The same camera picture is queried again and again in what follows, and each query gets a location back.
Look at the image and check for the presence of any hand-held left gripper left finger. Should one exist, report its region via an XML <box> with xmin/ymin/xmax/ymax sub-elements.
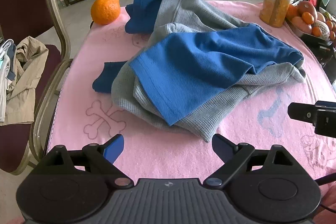
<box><xmin>37</xmin><ymin>134</ymin><xmax>133</xmax><ymax>189</ymax></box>

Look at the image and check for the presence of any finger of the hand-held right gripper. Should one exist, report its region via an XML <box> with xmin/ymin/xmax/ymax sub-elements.
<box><xmin>314</xmin><ymin>110</ymin><xmax>336</xmax><ymax>138</ymax></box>
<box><xmin>287</xmin><ymin>101</ymin><xmax>336</xmax><ymax>125</ymax></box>

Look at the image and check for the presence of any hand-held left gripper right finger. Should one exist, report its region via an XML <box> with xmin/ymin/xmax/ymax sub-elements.
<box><xmin>203</xmin><ymin>134</ymin><xmax>302</xmax><ymax>189</ymax></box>

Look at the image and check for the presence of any blue and grey waffle sweatshirt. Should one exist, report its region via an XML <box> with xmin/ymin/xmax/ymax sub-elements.
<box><xmin>92</xmin><ymin>0</ymin><xmax>307</xmax><ymax>143</ymax></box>

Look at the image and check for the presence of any pink printed towel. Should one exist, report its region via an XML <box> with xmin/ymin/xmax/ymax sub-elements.
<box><xmin>14</xmin><ymin>0</ymin><xmax>336</xmax><ymax>224</ymax></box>

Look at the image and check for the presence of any black fruit bowl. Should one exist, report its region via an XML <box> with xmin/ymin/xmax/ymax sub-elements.
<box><xmin>285</xmin><ymin>17</ymin><xmax>336</xmax><ymax>48</ymax></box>

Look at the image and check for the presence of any pile of mixed fruit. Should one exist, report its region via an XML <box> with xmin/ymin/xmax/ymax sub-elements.
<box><xmin>286</xmin><ymin>0</ymin><xmax>336</xmax><ymax>42</ymax></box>

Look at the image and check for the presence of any beige jacket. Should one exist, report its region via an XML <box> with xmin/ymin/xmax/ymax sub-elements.
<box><xmin>5</xmin><ymin>36</ymin><xmax>49</xmax><ymax>126</ymax></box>

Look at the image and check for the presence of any large orange citrus fruit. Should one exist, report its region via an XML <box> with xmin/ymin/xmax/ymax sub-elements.
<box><xmin>91</xmin><ymin>0</ymin><xmax>121</xmax><ymax>25</ymax></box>

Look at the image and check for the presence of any maroon chair with golden frame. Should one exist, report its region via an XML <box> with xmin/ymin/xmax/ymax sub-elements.
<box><xmin>0</xmin><ymin>0</ymin><xmax>74</xmax><ymax>175</ymax></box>

